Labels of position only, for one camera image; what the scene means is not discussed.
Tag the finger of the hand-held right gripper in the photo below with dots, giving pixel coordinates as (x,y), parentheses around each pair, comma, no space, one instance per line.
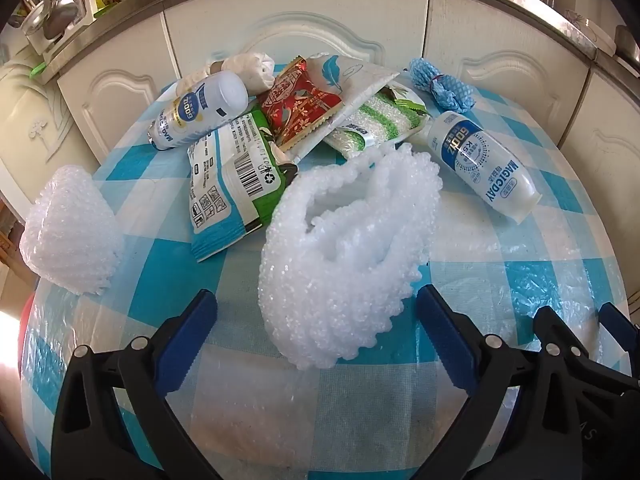
(617,325)
(547,322)

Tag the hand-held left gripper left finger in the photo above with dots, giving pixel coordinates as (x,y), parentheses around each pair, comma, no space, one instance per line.
(187,332)

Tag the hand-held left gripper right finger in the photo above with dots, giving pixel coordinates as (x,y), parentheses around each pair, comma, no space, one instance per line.
(445,340)

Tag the large white bubble wrap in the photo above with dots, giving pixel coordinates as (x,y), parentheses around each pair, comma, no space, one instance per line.
(350,260)

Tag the capless white plastic bottle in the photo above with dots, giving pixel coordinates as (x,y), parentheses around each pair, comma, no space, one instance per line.
(475,160)

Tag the green striped sponge cloth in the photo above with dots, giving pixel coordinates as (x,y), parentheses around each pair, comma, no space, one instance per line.
(375,125)

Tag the small green snack packet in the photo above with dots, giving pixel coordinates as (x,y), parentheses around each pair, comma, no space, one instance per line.
(407,100)

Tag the blue white checkered tablecloth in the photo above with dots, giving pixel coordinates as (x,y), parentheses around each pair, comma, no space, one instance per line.
(165,220)

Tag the green white barcode packet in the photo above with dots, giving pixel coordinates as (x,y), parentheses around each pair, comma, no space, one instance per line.
(230,195)

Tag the small white bubble wrap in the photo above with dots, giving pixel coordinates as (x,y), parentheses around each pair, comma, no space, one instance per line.
(70,225)

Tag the white cabinet door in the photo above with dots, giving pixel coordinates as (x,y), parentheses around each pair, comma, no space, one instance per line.
(300,25)
(500,35)
(600,120)
(115,105)

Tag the capped white plastic bottle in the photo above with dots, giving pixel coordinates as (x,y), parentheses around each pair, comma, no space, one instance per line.
(195,110)

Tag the red snack packet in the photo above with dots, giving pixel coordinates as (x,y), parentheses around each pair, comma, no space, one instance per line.
(295,105)

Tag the blue mesh cloth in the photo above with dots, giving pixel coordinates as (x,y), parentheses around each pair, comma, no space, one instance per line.
(445,87)

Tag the white feather print packet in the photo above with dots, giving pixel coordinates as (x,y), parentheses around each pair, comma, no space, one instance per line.
(350,80)

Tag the green plastic clip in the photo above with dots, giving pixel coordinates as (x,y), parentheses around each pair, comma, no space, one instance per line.
(37,70)

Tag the steel ladle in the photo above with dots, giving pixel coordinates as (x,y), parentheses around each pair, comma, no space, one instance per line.
(57,15)

